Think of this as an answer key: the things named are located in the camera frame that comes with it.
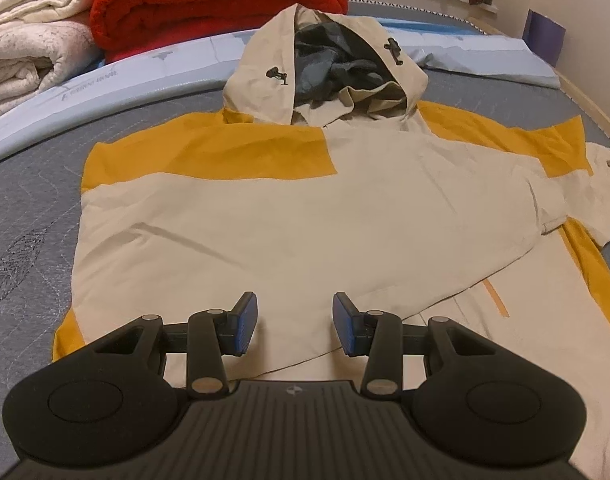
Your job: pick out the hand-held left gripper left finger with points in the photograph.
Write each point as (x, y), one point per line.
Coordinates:
(247, 322)

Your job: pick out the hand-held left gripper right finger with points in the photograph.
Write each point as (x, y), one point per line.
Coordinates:
(346, 325)

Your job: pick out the grey quilted mattress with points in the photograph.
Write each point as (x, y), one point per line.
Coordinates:
(30, 200)

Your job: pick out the beige and yellow hooded jacket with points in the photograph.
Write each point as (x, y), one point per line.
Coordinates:
(295, 200)

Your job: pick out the red fleece blanket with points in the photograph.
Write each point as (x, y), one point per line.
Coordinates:
(210, 5)

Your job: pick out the light blue bed sheet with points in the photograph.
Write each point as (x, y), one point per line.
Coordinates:
(135, 67)

